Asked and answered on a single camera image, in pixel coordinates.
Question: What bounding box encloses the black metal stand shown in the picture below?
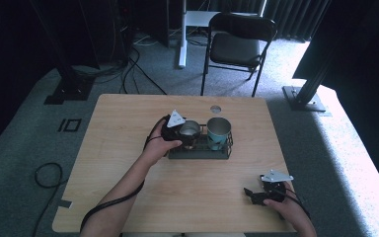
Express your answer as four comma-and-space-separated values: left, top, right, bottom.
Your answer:
281, 0, 343, 113
29, 0, 97, 106

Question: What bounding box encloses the black wire basket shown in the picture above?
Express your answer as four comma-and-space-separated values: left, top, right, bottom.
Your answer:
167, 123, 234, 160

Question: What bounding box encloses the teal cup with steel lining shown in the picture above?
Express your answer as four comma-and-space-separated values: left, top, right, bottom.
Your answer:
206, 117, 232, 151

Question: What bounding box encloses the person's left hand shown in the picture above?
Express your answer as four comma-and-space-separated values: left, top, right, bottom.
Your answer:
142, 126, 184, 166

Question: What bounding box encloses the person's right hand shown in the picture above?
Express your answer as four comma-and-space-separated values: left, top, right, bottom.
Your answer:
263, 184, 305, 225

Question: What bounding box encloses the right hand-held gripper cable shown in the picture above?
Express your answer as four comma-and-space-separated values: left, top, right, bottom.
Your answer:
269, 185, 312, 221

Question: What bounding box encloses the black tape square outline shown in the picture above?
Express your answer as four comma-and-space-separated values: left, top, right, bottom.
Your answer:
65, 118, 83, 133

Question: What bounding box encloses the black looped floor cable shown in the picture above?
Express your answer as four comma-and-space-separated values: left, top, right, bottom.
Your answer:
32, 162, 68, 237

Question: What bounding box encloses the dark equipment rack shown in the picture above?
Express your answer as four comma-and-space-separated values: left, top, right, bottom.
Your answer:
112, 0, 171, 64

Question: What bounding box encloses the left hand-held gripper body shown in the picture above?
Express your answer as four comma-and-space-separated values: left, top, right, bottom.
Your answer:
161, 109, 187, 142

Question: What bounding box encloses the small steel cup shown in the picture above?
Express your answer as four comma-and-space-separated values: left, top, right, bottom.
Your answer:
179, 119, 202, 151

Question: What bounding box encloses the left hand-held gripper cable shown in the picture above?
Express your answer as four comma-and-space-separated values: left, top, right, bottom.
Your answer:
79, 117, 167, 233

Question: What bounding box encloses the black folding chair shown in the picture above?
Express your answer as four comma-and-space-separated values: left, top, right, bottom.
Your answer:
200, 12, 278, 98

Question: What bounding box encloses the grey tape piece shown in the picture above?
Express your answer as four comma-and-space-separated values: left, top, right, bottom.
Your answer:
57, 198, 74, 209

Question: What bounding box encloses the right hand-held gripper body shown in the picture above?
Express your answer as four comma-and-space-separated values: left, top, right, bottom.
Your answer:
260, 169, 294, 202

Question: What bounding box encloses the hand-held gripper cable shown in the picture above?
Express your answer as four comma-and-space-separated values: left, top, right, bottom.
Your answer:
269, 185, 312, 221
79, 117, 167, 233

